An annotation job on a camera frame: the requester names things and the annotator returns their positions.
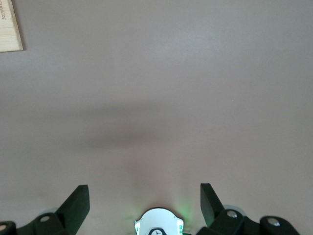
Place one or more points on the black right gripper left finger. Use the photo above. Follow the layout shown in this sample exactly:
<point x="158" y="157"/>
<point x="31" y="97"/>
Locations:
<point x="73" y="208"/>

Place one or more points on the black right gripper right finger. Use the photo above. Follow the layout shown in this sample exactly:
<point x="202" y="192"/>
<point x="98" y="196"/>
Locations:
<point x="210" y="208"/>

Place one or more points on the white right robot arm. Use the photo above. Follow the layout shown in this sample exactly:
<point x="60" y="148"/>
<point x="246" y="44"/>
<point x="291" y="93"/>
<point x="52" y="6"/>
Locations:
<point x="156" y="220"/>

